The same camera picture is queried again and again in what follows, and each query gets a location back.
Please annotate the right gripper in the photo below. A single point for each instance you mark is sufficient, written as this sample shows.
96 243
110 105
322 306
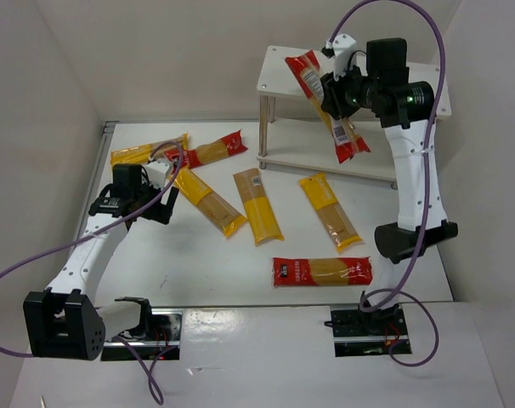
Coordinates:
333 96

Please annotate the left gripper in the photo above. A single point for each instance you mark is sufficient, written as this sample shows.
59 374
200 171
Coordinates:
156 208

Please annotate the red spaghetti bag with label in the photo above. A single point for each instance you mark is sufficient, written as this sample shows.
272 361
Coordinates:
307 72

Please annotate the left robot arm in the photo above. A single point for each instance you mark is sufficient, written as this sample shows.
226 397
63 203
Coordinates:
62 321

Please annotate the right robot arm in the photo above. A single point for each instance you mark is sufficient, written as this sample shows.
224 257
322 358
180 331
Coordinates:
406 108

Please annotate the white two-tier shelf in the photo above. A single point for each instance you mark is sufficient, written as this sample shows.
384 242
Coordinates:
290 134

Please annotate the yellow spaghetti bag top left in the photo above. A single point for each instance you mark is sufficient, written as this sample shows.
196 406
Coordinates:
140 154

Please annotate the yellow spaghetti bag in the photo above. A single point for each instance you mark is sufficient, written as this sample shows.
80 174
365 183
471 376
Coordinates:
213 206
258 209
330 212
140 154

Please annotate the red spaghetti bag top centre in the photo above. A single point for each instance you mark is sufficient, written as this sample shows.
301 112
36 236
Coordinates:
227 146

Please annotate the yellow spaghetti bag centre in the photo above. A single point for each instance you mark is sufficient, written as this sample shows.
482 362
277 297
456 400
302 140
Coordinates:
258 209

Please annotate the yellow spaghetti bag right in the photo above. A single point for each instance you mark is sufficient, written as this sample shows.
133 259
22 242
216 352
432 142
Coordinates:
330 212

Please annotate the red spaghetti bag front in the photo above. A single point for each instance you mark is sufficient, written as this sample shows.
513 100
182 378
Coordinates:
322 272

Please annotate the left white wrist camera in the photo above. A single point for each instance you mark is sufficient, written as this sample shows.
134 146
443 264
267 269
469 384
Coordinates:
159 172

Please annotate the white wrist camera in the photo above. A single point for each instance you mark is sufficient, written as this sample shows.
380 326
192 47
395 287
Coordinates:
159 172
341 50

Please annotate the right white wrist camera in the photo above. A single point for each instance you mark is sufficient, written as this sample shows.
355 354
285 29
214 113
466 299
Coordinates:
341 50

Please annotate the aluminium table edge rail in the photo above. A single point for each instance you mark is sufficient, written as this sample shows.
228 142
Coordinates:
99 163

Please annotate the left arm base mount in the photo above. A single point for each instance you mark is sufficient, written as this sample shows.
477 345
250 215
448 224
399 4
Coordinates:
161 338

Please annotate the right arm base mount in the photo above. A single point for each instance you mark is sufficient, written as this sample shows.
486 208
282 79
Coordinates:
356 333

